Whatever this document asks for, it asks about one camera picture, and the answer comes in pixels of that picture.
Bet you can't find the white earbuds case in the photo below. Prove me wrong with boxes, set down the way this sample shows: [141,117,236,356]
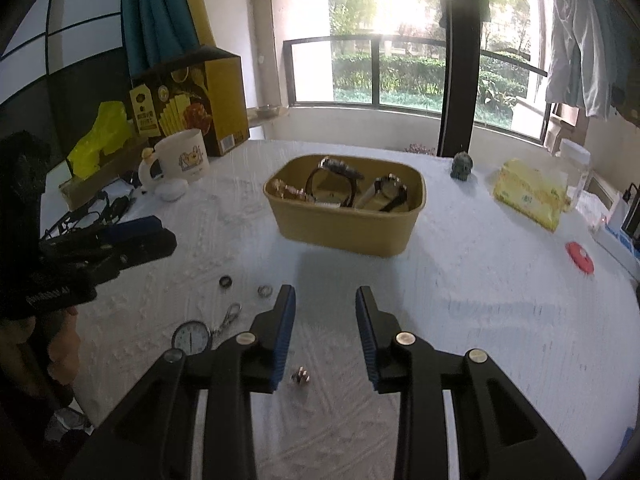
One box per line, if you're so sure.
[154,179,190,203]

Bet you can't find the black balcony railing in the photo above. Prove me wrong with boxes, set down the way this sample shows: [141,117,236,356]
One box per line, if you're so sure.
[282,34,551,144]

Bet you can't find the tan rectangular tray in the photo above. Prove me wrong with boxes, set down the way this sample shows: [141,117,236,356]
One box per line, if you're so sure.
[262,154,426,257]

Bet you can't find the neon yellow plastic bag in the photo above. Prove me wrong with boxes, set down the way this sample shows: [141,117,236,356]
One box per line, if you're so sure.
[67,101,136,180]

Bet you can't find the clear plastic jar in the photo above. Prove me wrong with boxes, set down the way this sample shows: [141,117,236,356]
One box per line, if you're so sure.
[556,139,591,212]

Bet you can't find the left hand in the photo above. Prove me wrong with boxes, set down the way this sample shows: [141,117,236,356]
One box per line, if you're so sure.
[1,307,80,396]

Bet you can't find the white tablecloth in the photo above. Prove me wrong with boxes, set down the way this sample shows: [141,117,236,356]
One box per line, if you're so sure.
[74,141,639,479]

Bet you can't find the brown strap wristwatch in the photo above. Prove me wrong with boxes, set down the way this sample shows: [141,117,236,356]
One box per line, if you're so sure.
[354,174,408,212]

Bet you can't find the pink bead bracelet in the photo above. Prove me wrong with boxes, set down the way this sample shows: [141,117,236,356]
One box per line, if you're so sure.
[270,178,317,205]

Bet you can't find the yellow tissue pack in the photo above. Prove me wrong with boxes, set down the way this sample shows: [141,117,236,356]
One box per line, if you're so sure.
[492,158,568,232]

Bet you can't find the white power strip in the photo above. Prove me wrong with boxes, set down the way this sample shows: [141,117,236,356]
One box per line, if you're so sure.
[589,184,640,281]

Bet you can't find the teal curtain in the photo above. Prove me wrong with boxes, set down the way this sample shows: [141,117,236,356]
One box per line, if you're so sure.
[120,0,200,78]

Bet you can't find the small silver earring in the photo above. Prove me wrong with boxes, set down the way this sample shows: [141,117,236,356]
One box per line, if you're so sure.
[292,366,310,385]

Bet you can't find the silver pocket watch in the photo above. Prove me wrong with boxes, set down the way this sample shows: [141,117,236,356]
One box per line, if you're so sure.
[171,302,242,356]

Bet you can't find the black door frame post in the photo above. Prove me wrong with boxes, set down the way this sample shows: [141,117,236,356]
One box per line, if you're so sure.
[437,0,482,157]

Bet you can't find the light blue hanging shirt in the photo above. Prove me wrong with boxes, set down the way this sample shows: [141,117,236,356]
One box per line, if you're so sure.
[546,0,611,120]

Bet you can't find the dried flower pot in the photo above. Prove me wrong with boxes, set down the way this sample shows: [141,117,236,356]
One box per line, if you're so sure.
[405,143,436,156]

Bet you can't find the yellow curtain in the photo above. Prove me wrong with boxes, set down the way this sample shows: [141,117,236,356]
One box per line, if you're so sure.
[186,0,216,47]

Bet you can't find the green frog figurine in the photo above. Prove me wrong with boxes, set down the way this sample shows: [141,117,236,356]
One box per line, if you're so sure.
[450,152,474,181]

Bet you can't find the yellow brown snack box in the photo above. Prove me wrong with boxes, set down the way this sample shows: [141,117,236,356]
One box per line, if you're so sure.
[130,46,250,157]

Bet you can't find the black cables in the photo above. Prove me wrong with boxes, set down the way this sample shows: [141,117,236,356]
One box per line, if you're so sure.
[41,169,137,241]

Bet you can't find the red round lid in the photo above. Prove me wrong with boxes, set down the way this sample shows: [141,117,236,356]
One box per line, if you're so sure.
[565,242,594,275]

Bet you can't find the white cartoon mug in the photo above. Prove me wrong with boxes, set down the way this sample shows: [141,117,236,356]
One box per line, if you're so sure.
[138,129,209,192]

